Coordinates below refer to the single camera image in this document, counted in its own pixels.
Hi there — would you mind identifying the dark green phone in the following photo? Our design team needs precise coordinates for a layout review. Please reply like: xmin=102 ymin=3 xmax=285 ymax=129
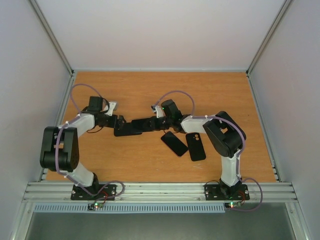
xmin=131 ymin=118 xmax=154 ymax=132

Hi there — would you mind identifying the black phone case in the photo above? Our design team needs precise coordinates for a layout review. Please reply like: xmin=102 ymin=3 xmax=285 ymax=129
xmin=113 ymin=122 xmax=143 ymax=137
xmin=185 ymin=132 xmax=206 ymax=162

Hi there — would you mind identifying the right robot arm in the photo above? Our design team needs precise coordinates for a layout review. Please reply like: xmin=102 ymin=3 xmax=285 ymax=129
xmin=149 ymin=99 xmax=246 ymax=198

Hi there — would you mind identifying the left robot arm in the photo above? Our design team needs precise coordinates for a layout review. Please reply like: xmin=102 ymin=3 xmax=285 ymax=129
xmin=39 ymin=96 xmax=118 ymax=199

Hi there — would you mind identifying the pink phone black screen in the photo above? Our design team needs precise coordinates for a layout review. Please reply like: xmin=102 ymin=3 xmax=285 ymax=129
xmin=160 ymin=131 xmax=189 ymax=157

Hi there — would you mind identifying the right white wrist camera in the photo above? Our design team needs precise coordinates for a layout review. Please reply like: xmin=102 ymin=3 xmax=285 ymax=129
xmin=151 ymin=105 xmax=165 ymax=118

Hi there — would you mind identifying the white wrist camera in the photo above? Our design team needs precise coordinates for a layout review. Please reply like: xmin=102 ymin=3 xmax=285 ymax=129
xmin=103 ymin=101 xmax=118 ymax=116
xmin=151 ymin=105 xmax=165 ymax=118

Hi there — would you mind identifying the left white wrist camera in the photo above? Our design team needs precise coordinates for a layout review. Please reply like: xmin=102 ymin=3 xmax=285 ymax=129
xmin=103 ymin=101 xmax=118 ymax=116

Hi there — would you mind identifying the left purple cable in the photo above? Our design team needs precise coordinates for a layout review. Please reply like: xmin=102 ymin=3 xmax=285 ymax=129
xmin=56 ymin=83 xmax=125 ymax=201

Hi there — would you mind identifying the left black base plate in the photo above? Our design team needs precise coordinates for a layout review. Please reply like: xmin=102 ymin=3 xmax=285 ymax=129
xmin=70 ymin=184 xmax=117 ymax=201

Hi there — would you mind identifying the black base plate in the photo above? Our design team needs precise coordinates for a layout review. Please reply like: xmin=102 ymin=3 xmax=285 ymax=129
xmin=70 ymin=184 xmax=117 ymax=201
xmin=203 ymin=181 xmax=250 ymax=201

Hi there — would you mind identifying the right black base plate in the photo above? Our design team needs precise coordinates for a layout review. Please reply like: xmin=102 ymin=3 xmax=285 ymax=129
xmin=203 ymin=181 xmax=250 ymax=201

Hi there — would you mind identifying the aluminium front rail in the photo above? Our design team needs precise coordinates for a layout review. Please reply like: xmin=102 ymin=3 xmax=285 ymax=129
xmin=22 ymin=181 xmax=298 ymax=203

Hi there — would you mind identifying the grey slotted cable duct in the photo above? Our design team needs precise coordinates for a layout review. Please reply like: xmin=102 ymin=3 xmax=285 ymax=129
xmin=33 ymin=203 xmax=225 ymax=214

